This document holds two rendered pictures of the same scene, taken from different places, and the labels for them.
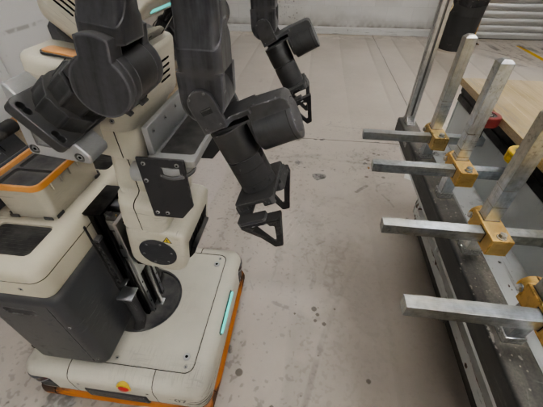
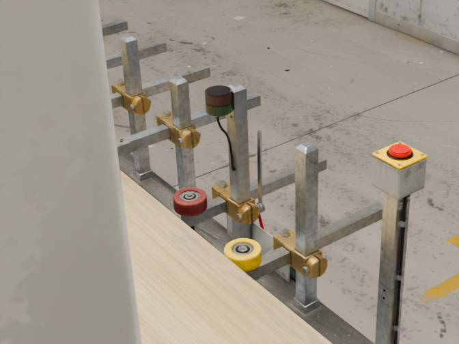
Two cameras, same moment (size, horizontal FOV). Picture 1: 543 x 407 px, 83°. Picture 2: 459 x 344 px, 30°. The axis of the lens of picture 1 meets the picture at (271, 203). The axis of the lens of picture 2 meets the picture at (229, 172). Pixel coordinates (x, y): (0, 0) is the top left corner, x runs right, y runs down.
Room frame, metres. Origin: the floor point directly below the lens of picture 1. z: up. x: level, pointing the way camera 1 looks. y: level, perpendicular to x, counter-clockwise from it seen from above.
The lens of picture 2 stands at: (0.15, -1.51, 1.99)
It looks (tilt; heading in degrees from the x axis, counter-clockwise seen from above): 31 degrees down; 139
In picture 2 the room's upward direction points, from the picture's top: 3 degrees counter-clockwise
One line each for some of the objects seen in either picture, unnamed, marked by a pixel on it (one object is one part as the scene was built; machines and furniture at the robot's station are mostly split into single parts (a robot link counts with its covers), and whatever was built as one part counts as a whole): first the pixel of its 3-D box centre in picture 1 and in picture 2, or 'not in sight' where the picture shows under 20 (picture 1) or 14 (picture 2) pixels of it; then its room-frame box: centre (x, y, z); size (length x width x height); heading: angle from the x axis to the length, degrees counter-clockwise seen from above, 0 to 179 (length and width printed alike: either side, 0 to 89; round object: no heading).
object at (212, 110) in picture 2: not in sight; (218, 105); (-1.17, -0.39, 1.14); 0.06 x 0.06 x 0.02
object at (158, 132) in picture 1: (181, 148); not in sight; (0.64, 0.22, 0.99); 0.28 x 0.16 x 0.22; 173
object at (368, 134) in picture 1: (421, 137); not in sight; (1.04, -0.57, 0.80); 0.43 x 0.03 x 0.04; 83
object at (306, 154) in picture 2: not in sight; (306, 239); (-0.91, -0.37, 0.89); 0.04 x 0.04 x 0.48; 83
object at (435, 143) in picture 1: (435, 136); not in sight; (1.05, -0.62, 0.80); 0.14 x 0.06 x 0.05; 173
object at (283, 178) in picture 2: not in sight; (257, 190); (-1.19, -0.26, 0.84); 0.43 x 0.03 x 0.04; 83
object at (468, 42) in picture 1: (443, 107); not in sight; (1.07, -0.63, 0.91); 0.04 x 0.04 x 0.48; 83
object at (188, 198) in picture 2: not in sight; (190, 213); (-1.22, -0.45, 0.85); 0.08 x 0.08 x 0.11
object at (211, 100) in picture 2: not in sight; (218, 95); (-1.17, -0.39, 1.16); 0.06 x 0.06 x 0.02
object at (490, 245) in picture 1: (488, 229); not in sight; (0.55, -0.56, 0.81); 0.14 x 0.06 x 0.05; 173
